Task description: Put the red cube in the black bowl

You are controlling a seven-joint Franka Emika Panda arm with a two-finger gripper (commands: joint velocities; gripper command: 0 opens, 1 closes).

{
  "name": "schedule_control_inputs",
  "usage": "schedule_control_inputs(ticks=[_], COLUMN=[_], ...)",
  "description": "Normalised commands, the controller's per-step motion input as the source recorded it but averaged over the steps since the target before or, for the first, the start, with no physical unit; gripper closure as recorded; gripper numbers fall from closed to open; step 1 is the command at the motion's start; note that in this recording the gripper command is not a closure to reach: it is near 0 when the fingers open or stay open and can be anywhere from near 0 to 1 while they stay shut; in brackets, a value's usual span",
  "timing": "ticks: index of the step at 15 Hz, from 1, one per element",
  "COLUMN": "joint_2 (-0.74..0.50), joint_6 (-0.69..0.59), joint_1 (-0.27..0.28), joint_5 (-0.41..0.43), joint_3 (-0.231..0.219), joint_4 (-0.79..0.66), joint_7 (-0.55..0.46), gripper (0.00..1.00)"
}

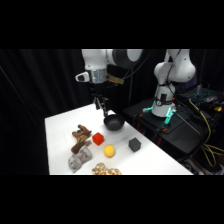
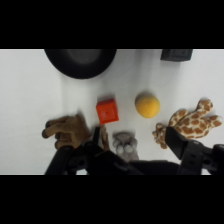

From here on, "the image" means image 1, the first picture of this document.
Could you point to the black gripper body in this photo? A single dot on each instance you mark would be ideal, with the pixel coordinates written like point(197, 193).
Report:
point(98, 89)

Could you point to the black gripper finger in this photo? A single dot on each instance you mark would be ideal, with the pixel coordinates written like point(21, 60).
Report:
point(104, 107)
point(97, 103)

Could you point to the red cube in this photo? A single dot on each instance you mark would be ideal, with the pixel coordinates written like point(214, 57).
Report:
point(98, 139)

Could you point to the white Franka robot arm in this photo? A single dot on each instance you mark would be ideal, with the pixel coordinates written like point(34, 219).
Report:
point(175, 68)

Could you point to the black bowl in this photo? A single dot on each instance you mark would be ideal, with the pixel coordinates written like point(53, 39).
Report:
point(114, 122)

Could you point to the dark grey cube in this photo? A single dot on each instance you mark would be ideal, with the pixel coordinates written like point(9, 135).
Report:
point(134, 145)

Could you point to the brown plush animal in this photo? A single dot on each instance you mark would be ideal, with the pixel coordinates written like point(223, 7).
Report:
point(81, 136)

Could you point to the yellow ball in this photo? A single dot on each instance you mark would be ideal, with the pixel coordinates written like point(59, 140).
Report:
point(109, 151)

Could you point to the grey plush animal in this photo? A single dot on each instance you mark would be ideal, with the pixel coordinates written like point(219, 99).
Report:
point(79, 160)

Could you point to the spotted giraffe plush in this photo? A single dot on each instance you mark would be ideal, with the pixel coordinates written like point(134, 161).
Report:
point(106, 170)

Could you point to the black robot stand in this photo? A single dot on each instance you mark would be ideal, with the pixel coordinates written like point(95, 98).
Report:
point(176, 133)

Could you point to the black electronics box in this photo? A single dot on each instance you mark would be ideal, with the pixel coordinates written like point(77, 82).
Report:
point(203, 96)

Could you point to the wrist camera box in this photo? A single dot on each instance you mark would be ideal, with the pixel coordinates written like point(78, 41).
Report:
point(116, 76)

